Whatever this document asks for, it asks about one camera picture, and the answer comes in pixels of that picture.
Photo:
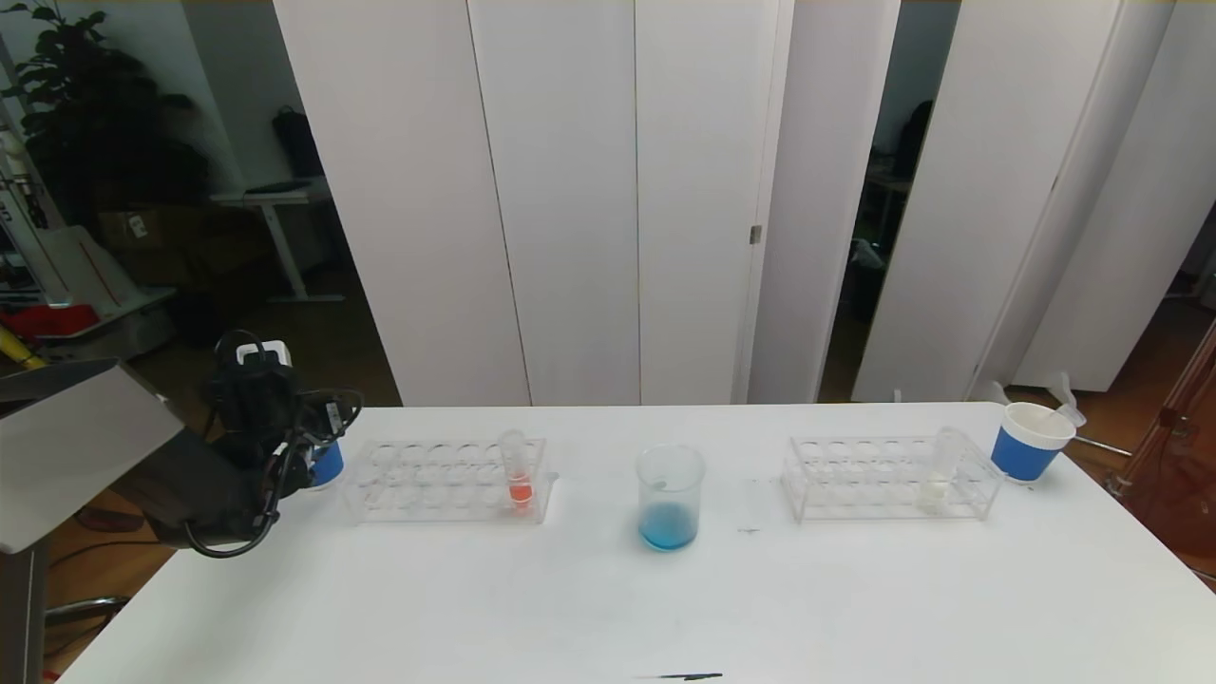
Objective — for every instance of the white machine base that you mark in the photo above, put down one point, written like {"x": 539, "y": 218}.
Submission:
{"x": 85, "y": 271}

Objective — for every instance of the pale yellow pigment test tube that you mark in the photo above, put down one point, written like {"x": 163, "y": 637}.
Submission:
{"x": 936, "y": 494}

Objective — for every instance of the clear plastic beaker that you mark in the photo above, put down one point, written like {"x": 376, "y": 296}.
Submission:
{"x": 670, "y": 527}

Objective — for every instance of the white office desk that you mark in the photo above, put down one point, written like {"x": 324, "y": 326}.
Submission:
{"x": 275, "y": 199}

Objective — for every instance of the white upright machine column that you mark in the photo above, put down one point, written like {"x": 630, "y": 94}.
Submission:
{"x": 14, "y": 161}

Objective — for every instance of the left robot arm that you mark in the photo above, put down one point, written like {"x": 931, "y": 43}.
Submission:
{"x": 85, "y": 446}

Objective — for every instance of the clear acrylic test tube rack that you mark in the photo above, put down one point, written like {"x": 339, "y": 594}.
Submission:
{"x": 456, "y": 496}
{"x": 883, "y": 486}

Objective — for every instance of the reddish brown metal stand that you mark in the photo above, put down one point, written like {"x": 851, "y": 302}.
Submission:
{"x": 1178, "y": 475}

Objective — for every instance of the white folding partition screen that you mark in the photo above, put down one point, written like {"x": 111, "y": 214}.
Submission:
{"x": 988, "y": 190}
{"x": 570, "y": 190}

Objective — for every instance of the black bag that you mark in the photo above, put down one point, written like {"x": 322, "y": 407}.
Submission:
{"x": 299, "y": 147}

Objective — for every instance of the grey metal floor bar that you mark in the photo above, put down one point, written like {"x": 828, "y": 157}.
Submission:
{"x": 95, "y": 605}

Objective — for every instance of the blue sleeved white paper cup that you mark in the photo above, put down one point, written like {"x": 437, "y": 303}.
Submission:
{"x": 331, "y": 465}
{"x": 1021, "y": 458}

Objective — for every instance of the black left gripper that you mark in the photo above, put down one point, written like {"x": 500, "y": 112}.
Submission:
{"x": 333, "y": 419}

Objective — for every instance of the yellow tool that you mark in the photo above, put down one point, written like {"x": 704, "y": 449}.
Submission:
{"x": 19, "y": 350}

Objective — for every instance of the red pigment test tube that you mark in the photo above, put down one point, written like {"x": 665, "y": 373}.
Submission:
{"x": 1064, "y": 399}
{"x": 521, "y": 491}

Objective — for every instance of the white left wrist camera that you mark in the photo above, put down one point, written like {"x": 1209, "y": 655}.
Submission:
{"x": 261, "y": 353}

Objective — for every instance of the dark green potted plant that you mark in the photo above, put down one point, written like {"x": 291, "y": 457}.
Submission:
{"x": 95, "y": 114}

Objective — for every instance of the brown cardboard box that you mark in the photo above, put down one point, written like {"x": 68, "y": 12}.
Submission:
{"x": 157, "y": 233}

